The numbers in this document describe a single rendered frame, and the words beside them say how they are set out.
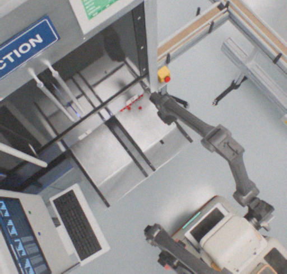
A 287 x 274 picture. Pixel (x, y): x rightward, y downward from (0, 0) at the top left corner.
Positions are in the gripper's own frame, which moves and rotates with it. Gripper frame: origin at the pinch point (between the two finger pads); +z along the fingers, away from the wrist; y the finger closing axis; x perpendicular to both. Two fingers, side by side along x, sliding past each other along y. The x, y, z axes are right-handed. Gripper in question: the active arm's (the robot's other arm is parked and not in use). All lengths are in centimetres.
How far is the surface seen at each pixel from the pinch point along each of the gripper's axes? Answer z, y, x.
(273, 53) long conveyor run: 14, -2, -83
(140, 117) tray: 15.8, 20.3, 7.5
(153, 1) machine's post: -72, 12, -11
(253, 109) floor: 108, 1, -90
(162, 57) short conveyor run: 7.0, 40.0, -27.6
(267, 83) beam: 53, -5, -87
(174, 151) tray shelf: 21.2, -8.8, 5.0
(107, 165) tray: 18.0, 9.4, 41.6
